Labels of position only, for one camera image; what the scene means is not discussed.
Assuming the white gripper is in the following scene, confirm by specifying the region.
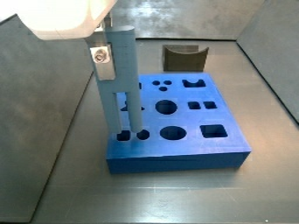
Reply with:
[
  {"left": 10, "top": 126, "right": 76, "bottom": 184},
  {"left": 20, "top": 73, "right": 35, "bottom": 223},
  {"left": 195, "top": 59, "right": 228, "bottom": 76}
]
[{"left": 0, "top": 0, "right": 118, "bottom": 81}]

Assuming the blue shape-sorting board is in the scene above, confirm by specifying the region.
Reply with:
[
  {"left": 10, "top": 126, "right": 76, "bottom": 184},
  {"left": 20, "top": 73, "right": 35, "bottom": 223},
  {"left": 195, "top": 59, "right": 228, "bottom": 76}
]
[{"left": 107, "top": 73, "right": 251, "bottom": 173}]

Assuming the black curved holder stand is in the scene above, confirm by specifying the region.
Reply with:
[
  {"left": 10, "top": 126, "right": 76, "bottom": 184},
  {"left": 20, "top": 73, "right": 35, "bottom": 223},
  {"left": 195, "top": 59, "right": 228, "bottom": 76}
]
[{"left": 163, "top": 45, "right": 210, "bottom": 72}]

